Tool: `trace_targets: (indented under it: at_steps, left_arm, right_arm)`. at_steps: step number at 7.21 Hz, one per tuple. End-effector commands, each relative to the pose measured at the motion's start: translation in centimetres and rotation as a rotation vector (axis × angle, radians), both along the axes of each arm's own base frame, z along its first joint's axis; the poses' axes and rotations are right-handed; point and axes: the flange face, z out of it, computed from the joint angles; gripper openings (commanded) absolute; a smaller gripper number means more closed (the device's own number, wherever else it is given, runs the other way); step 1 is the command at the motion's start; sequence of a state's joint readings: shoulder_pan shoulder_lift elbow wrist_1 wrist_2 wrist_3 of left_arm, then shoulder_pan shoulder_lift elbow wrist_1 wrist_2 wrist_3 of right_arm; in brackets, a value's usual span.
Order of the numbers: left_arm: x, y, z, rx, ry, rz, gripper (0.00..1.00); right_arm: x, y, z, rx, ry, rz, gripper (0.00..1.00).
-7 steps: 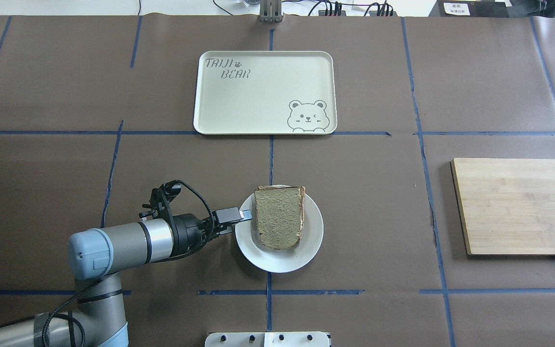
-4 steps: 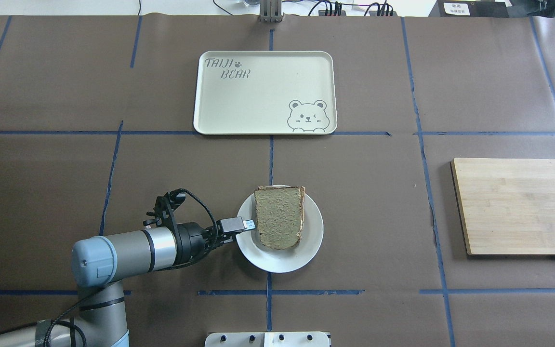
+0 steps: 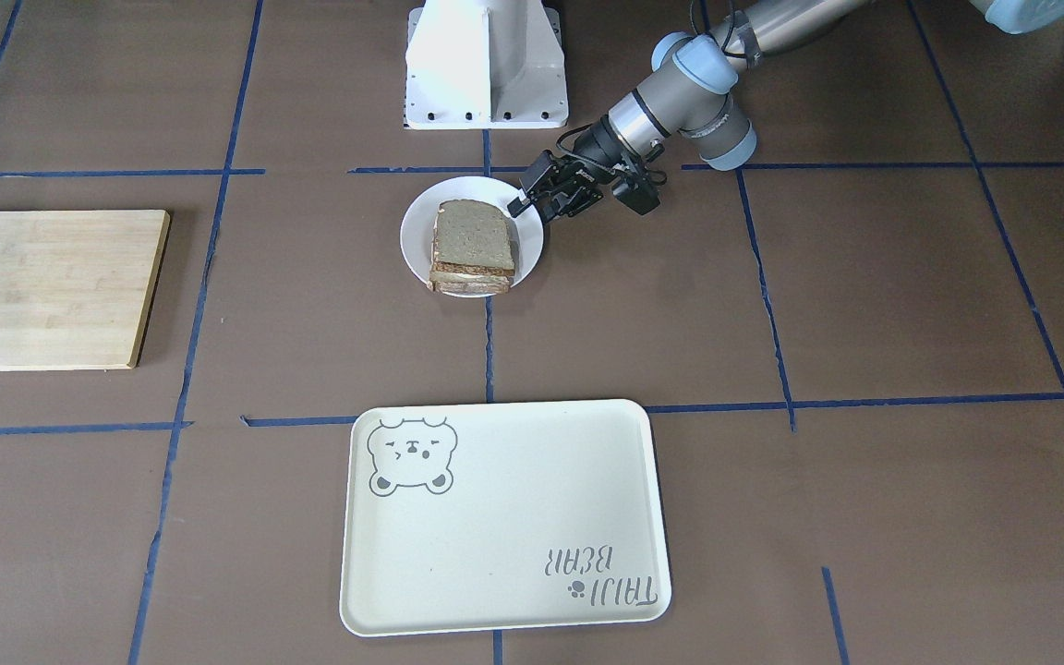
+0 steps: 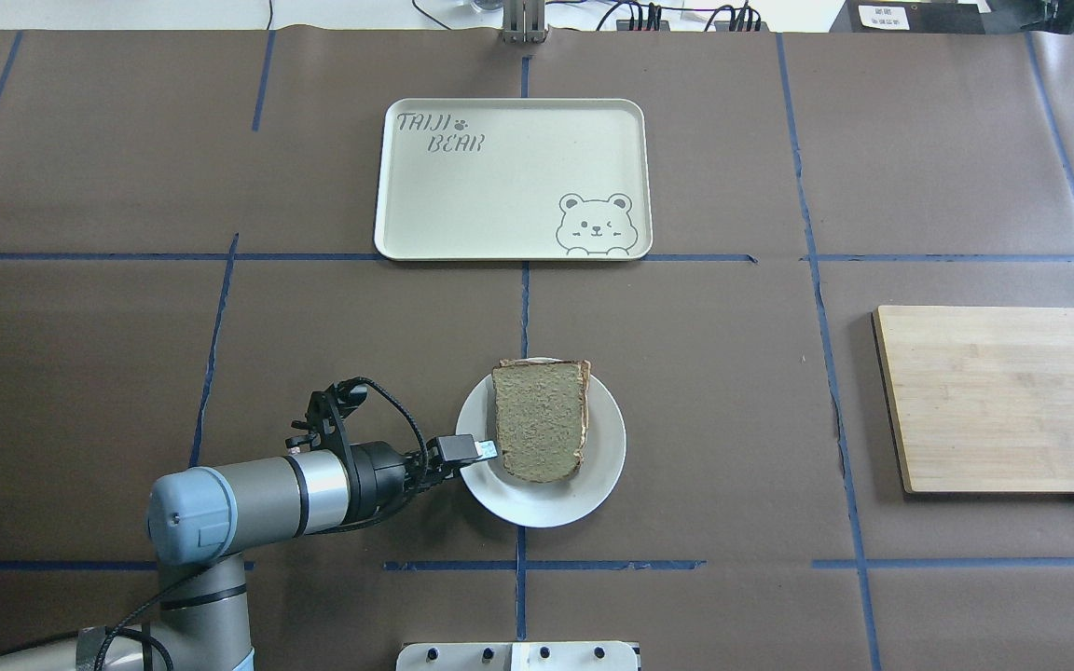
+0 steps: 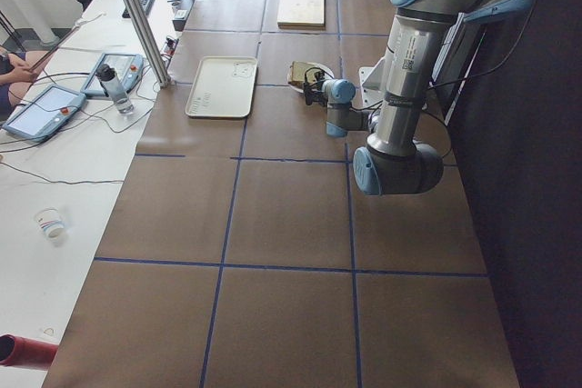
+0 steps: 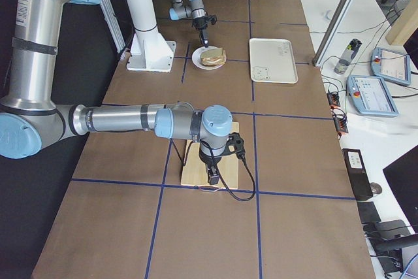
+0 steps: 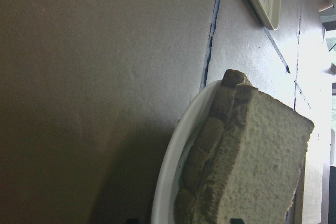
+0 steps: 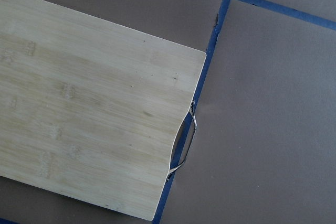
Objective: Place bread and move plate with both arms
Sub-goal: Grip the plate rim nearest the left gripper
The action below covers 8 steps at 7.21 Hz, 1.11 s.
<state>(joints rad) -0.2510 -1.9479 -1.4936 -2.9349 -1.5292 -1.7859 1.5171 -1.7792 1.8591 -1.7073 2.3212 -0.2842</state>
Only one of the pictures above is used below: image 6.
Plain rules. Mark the orange black connector far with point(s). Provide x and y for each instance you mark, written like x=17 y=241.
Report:
x=333 y=99

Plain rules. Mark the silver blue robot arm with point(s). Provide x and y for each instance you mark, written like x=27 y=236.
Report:
x=198 y=14
x=85 y=66

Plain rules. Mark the black monitor corner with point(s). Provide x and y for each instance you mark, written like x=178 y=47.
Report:
x=401 y=175

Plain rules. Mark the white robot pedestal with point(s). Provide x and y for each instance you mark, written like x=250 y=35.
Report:
x=149 y=50

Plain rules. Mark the orange black connector near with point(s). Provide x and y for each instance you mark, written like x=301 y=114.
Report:
x=340 y=123

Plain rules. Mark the clear water bottle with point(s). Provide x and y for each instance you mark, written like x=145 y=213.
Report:
x=347 y=57

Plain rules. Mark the far teach pendant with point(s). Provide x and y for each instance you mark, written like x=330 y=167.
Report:
x=392 y=66

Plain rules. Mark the orange black connector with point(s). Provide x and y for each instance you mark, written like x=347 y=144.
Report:
x=340 y=123
x=333 y=99

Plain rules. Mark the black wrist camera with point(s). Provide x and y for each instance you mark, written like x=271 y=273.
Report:
x=212 y=19
x=235 y=145

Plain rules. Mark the bread slice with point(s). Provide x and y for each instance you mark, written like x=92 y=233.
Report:
x=213 y=52
x=213 y=61

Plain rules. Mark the white round plate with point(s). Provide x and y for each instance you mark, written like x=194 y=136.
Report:
x=197 y=60

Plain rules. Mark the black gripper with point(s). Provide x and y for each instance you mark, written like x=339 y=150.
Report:
x=199 y=24
x=208 y=161

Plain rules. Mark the cream bear tray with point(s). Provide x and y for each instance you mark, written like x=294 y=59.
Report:
x=272 y=61

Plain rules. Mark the near teach pendant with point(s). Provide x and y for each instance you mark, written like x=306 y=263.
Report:
x=370 y=96

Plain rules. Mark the aluminium profile post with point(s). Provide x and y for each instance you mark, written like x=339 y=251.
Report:
x=339 y=14

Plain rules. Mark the teach pendant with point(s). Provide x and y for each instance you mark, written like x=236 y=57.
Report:
x=370 y=96
x=392 y=66

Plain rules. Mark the black rectangular box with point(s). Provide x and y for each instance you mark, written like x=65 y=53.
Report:
x=357 y=174

